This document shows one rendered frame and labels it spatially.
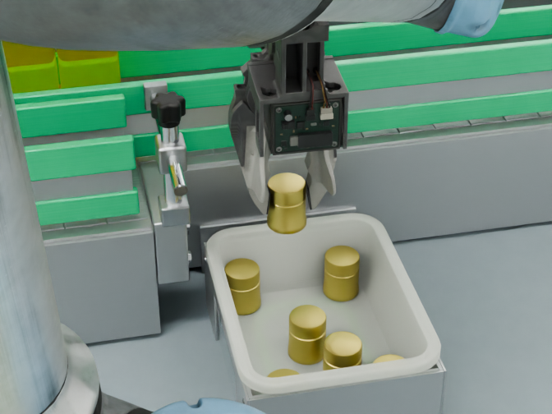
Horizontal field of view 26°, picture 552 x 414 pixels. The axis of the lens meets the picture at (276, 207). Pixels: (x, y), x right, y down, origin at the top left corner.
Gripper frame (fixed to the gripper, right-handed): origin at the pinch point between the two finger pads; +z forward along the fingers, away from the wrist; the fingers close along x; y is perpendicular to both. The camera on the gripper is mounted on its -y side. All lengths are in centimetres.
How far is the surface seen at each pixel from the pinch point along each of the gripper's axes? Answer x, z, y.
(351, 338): 4.3, 10.6, 8.2
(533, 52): 27.6, -3.7, -14.8
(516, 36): 28.7, -1.6, -22.3
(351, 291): 6.8, 13.9, -2.2
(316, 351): 1.6, 13.5, 6.1
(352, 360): 4.0, 11.2, 10.2
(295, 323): -0.2, 10.6, 5.3
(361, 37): 11.7, -3.3, -21.7
